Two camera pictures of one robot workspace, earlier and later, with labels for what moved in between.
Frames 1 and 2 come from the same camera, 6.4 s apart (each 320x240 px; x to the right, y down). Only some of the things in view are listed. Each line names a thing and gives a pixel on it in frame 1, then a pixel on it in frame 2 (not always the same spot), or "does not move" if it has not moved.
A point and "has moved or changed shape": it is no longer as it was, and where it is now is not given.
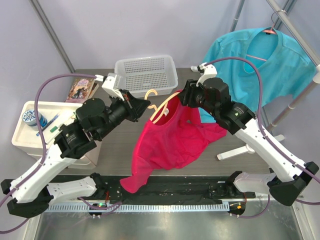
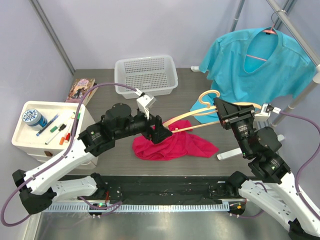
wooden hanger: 164,103 -> 208,109
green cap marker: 53,129 does not move
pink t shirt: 169,141 has moved or changed shape
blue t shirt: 263,67 does not move
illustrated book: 81,89 does not move
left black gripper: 134,106 -> 157,134
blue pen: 53,119 does not move
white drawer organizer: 52,115 does not move
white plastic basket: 140,74 does not move
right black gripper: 186,96 -> 229,113
